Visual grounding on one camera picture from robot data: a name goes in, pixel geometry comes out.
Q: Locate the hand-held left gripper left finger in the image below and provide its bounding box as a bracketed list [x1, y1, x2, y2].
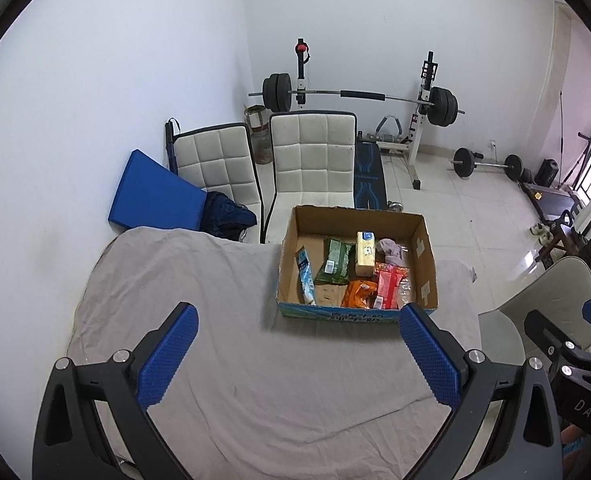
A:
[33, 302, 199, 480]

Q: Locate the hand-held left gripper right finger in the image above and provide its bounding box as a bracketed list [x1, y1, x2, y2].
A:
[399, 303, 563, 480]

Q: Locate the red snack packet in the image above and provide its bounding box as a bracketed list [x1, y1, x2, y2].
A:
[373, 265, 411, 310]

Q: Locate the orange snack packet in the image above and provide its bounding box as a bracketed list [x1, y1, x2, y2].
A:
[340, 280, 379, 309]

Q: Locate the purple grey cloth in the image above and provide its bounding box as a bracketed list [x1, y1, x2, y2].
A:
[375, 238, 410, 268]

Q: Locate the yellow carton box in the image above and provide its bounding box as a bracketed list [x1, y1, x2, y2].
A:
[354, 231, 377, 277]

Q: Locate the green snack packet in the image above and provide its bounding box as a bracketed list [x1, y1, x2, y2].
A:
[315, 236, 355, 286]

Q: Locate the blue and white packet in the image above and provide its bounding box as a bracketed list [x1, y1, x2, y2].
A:
[295, 246, 319, 306]

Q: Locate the cardboard box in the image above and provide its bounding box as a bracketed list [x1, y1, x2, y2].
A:
[274, 205, 439, 324]

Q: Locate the grey office chair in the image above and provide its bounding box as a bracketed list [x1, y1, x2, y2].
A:
[478, 256, 591, 376]

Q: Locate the grey tablecloth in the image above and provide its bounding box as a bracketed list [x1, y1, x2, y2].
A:
[68, 227, 483, 480]

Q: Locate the black treadmill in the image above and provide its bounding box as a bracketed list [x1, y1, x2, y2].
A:
[523, 132, 591, 221]

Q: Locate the dark blue jacket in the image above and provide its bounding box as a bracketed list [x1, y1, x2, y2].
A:
[203, 191, 259, 242]

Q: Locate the black small bin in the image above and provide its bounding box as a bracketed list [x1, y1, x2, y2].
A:
[534, 159, 559, 187]

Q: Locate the blue foam mat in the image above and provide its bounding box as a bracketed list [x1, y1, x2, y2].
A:
[108, 149, 209, 233]

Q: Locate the short barbell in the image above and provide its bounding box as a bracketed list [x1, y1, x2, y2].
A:
[449, 147, 523, 181]

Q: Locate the white padded chair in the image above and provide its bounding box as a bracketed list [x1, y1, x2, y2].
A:
[263, 110, 359, 245]
[173, 122, 264, 243]

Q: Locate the black weight bench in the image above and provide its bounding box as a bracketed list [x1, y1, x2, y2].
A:
[353, 132, 387, 211]

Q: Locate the white barbell rack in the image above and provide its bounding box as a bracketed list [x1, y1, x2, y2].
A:
[295, 37, 439, 191]

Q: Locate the black and blue pole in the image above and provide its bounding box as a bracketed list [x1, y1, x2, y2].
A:
[164, 119, 181, 175]

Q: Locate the brown container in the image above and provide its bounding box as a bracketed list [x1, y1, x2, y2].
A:
[244, 105, 272, 165]

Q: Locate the long barbell with black plates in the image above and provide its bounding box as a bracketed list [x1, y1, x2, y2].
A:
[248, 72, 466, 127]

